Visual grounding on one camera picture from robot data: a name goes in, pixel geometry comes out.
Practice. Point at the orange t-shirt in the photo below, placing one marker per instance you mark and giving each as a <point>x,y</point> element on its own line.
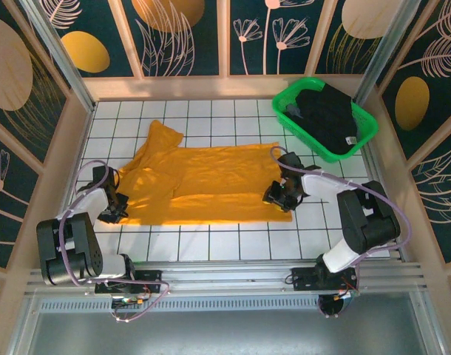
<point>218,174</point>

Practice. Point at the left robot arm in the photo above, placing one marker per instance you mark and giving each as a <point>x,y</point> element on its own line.
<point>66,255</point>

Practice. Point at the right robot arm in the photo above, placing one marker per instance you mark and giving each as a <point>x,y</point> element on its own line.
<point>369,222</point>

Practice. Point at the grey cloth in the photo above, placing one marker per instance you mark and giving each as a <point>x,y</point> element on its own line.
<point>294,110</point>

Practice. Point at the black t-shirt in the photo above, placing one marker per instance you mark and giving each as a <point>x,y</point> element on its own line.
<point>325,118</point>

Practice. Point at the green plastic basket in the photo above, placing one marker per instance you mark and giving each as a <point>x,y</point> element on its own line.
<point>367,125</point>

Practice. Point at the grey metal sheet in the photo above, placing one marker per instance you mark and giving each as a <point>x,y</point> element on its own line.
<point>225,333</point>

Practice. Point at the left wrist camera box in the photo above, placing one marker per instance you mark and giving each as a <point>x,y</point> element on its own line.
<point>119,201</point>

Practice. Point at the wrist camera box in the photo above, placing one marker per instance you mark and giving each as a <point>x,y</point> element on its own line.
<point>273,191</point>
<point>119,201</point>

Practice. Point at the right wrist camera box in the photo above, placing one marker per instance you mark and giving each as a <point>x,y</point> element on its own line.
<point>273,191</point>

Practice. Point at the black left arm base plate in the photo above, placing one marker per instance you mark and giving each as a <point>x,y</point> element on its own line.
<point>151,276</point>

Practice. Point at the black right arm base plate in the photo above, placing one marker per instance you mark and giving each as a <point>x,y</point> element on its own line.
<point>303,279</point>

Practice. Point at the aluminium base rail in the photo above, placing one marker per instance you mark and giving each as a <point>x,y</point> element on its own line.
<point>225,273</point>

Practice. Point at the aluminium frame post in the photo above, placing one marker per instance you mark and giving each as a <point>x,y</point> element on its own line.
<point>59,55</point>
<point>386,55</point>

